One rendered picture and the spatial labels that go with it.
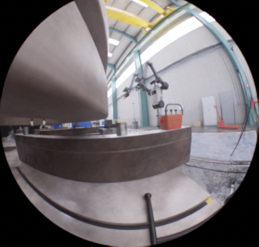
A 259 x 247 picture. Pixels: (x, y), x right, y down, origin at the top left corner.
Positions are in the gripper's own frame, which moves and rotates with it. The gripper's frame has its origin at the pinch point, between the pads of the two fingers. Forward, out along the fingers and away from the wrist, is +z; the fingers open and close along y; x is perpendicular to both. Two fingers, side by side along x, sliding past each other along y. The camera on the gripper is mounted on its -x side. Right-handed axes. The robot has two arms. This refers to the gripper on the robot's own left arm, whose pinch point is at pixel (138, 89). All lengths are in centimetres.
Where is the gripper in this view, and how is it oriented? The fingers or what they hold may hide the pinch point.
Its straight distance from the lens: 118.3
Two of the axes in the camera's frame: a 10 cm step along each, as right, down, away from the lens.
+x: 8.1, 4.6, 3.7
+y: 4.4, -0.7, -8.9
